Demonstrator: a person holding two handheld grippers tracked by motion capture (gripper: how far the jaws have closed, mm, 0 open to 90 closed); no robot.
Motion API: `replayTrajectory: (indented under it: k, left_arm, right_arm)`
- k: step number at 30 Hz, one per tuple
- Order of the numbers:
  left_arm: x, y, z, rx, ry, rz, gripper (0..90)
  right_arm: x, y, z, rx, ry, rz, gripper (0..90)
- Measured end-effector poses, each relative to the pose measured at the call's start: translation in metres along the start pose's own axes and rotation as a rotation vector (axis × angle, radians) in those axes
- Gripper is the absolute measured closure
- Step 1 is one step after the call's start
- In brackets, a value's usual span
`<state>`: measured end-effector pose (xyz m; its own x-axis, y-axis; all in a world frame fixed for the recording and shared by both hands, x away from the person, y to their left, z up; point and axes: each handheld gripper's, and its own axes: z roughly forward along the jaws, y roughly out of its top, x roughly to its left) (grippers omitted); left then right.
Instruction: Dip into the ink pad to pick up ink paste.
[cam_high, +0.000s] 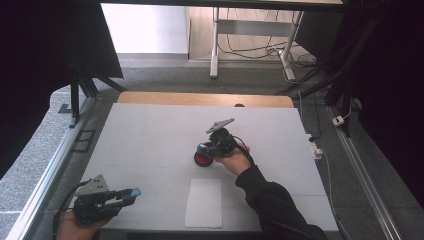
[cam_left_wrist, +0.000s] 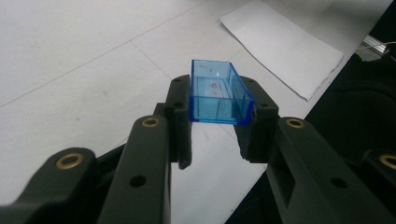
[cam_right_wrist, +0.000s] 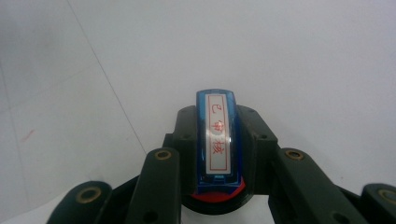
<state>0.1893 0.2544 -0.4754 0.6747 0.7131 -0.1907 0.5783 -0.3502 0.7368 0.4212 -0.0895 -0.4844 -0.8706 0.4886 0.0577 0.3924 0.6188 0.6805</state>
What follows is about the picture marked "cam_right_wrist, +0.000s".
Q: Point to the red ink pad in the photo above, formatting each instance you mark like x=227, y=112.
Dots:
x=218, y=199

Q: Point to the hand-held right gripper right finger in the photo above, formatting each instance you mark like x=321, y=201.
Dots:
x=258, y=146

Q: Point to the blue stamp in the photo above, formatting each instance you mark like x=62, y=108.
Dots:
x=218, y=137

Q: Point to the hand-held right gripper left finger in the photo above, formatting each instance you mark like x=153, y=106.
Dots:
x=183, y=146

